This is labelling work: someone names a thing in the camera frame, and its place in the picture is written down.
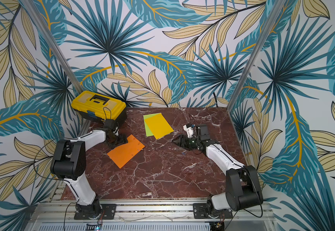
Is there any aluminium corner post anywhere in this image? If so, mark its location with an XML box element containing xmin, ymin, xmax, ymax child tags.
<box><xmin>21</xmin><ymin>0</ymin><xmax>83</xmax><ymax>93</ymax></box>
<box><xmin>227</xmin><ymin>0</ymin><xmax>285</xmax><ymax>113</ymax></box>

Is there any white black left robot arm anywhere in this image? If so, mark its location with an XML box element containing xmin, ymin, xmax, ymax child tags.
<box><xmin>50</xmin><ymin>119</ymin><xmax>128</xmax><ymax>206</ymax></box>

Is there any orange paper sheet stack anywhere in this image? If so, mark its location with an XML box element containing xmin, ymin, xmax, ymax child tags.
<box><xmin>107</xmin><ymin>135</ymin><xmax>145</xmax><ymax>168</ymax></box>

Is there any yellow paper sheet stack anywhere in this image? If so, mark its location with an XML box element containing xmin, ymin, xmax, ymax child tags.
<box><xmin>146</xmin><ymin>113</ymin><xmax>174</xmax><ymax>140</ymax></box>

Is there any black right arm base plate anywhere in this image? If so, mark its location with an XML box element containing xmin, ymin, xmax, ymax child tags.
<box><xmin>193</xmin><ymin>203</ymin><xmax>233</xmax><ymax>219</ymax></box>

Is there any aluminium front rail frame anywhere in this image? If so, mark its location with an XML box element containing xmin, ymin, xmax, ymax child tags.
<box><xmin>25</xmin><ymin>198</ymin><xmax>280</xmax><ymax>231</ymax></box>

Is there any yellow black toolbox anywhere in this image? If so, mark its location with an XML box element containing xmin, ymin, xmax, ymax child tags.
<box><xmin>71</xmin><ymin>90</ymin><xmax>127</xmax><ymax>126</ymax></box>

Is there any aluminium corner post left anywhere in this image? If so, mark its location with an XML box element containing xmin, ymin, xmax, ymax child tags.
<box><xmin>21</xmin><ymin>0</ymin><xmax>83</xmax><ymax>93</ymax></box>

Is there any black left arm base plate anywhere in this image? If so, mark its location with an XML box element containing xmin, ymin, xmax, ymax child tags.
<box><xmin>74</xmin><ymin>204</ymin><xmax>116</xmax><ymax>220</ymax></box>

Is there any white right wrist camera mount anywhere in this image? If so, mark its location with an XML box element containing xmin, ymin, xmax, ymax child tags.
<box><xmin>183</xmin><ymin>124</ymin><xmax>195</xmax><ymax>138</ymax></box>

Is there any green paper sheet stack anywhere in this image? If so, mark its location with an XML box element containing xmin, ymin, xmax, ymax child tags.
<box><xmin>143</xmin><ymin>113</ymin><xmax>159</xmax><ymax>137</ymax></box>

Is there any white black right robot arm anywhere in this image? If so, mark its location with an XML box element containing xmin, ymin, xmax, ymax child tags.
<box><xmin>172</xmin><ymin>124</ymin><xmax>263</xmax><ymax>217</ymax></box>

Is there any aluminium corner post right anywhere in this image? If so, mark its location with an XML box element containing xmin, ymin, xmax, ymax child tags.
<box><xmin>227</xmin><ymin>0</ymin><xmax>285</xmax><ymax>113</ymax></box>

